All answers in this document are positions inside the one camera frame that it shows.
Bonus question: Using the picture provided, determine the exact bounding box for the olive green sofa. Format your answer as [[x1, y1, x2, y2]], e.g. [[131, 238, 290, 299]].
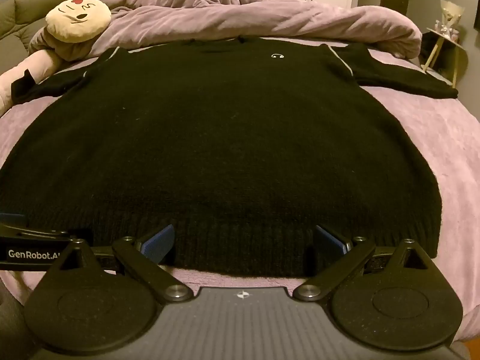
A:
[[0, 0, 99, 51]]

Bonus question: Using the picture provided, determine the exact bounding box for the purple duvet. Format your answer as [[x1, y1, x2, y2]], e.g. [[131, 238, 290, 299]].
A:
[[28, 0, 422, 61]]

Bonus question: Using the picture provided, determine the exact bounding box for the gold side table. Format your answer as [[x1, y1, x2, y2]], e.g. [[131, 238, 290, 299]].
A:
[[421, 26, 466, 88]]

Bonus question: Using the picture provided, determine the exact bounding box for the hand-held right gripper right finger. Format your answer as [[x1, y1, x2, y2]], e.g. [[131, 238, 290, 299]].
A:
[[293, 224, 438, 302]]

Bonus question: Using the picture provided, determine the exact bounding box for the pink plush toy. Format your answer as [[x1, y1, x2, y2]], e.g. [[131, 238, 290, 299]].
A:
[[0, 49, 61, 115]]

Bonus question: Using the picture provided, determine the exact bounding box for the black knit sweater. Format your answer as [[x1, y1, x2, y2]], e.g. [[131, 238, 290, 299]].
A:
[[0, 35, 460, 276]]

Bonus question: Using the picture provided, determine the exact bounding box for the beige plush toy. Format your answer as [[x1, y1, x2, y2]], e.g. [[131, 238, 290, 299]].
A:
[[49, 32, 99, 62]]

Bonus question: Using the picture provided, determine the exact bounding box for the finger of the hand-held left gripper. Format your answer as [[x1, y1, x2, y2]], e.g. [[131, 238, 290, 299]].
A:
[[0, 213, 76, 239]]

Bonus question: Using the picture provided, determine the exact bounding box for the wrapped flower bouquet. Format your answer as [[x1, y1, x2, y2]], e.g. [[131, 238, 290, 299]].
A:
[[434, 1, 464, 39]]

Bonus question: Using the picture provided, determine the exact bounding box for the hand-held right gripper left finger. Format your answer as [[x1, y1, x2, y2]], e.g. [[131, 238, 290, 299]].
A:
[[49, 224, 194, 304]]

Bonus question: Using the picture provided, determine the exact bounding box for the cream round face pillow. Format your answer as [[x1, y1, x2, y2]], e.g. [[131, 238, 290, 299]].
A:
[[45, 0, 112, 44]]

